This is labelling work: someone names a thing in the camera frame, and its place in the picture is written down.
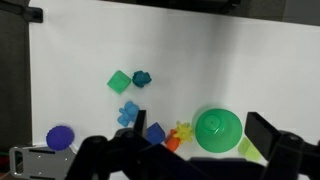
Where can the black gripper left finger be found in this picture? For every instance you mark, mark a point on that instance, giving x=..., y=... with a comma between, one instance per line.
x=140, y=122

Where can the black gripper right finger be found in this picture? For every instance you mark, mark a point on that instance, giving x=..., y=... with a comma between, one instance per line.
x=261, y=132

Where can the orange toy figure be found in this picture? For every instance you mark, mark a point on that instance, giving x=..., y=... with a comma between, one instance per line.
x=172, y=142

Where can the light blue elephant toy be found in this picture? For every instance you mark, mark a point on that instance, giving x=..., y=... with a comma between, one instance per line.
x=127, y=113

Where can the green translucent bowl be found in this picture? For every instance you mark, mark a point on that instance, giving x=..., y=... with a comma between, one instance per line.
x=218, y=129

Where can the yellow spiky toy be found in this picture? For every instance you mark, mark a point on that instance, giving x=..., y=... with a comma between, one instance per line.
x=184, y=132

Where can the blue cube block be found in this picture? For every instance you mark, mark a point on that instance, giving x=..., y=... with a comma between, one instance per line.
x=156, y=134

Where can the lime green cube block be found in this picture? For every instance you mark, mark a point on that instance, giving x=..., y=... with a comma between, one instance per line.
x=249, y=149

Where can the teal cube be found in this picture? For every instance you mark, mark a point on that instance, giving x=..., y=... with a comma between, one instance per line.
x=141, y=78

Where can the purple ribbed ball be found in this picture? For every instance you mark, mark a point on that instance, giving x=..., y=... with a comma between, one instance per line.
x=60, y=137

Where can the black equipment base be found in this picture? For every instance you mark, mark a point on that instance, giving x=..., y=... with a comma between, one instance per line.
x=190, y=4

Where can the black table clamp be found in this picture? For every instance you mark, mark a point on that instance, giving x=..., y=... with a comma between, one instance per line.
x=28, y=12

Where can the grey metal bracket plate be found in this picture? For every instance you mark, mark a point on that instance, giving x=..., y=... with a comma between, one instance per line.
x=40, y=161

